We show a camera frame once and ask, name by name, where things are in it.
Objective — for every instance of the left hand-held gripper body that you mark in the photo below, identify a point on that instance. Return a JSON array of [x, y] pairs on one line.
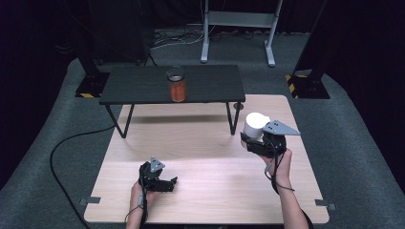
[[154, 183]]

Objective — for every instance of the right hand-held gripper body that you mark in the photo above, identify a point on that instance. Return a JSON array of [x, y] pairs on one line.
[[270, 144]]

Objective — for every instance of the white plastic jar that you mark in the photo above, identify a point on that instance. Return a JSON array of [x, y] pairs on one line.
[[254, 124]]

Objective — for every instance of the glass jar with orange contents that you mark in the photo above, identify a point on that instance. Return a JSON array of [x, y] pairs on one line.
[[177, 89]]

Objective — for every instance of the black desktop shelf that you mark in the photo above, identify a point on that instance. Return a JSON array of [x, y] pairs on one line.
[[143, 84]]

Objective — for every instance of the person's left hand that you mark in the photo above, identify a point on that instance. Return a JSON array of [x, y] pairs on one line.
[[137, 195]]

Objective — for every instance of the person's right hand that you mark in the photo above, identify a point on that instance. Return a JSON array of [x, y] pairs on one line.
[[283, 167]]

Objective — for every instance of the round grey table fitting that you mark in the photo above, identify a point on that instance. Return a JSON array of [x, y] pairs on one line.
[[238, 106]]

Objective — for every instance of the grey tape piece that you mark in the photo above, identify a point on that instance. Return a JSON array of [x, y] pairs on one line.
[[90, 200], [324, 204]]

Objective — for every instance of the black stand with striped base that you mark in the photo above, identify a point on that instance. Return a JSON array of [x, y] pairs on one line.
[[310, 87], [94, 84]]

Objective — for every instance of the grey metal stand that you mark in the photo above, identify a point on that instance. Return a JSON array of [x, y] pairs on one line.
[[238, 19]]

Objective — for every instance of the black cabinet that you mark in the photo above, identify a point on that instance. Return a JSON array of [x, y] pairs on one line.
[[121, 28]]

